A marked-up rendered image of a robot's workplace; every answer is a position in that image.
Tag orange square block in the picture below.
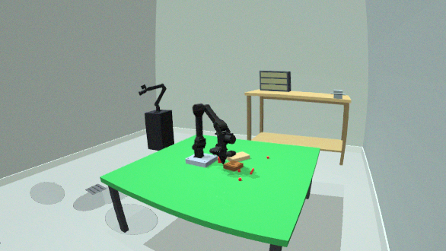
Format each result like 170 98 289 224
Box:
223 160 244 171

